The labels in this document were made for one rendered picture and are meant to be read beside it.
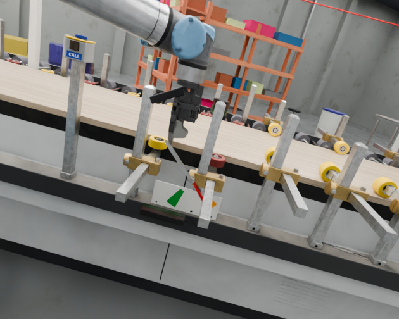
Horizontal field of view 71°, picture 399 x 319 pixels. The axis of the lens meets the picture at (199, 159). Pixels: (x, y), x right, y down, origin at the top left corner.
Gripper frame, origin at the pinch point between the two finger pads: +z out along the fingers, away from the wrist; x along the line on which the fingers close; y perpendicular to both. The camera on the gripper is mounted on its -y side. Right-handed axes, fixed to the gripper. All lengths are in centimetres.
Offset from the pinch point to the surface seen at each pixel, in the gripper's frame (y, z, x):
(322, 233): 63, 22, 6
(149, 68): -41, -10, 115
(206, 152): 13.3, 3.0, 6.1
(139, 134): -12.0, 3.0, 6.1
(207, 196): 17.1, 12.6, -8.2
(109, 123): -30.7, 8.4, 26.1
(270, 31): 72, -99, 521
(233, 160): 25.3, 10.0, 26.1
